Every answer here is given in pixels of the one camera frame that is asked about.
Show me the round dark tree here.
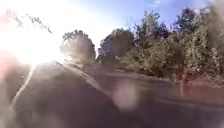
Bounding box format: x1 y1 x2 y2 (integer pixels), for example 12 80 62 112
59 29 97 65

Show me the dark asphalt path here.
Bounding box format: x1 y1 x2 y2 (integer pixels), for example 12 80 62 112
0 60 224 128

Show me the row of green trees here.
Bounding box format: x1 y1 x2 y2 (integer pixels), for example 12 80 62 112
96 0 224 84

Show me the brown verge strip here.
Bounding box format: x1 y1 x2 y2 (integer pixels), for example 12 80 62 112
113 68 224 104

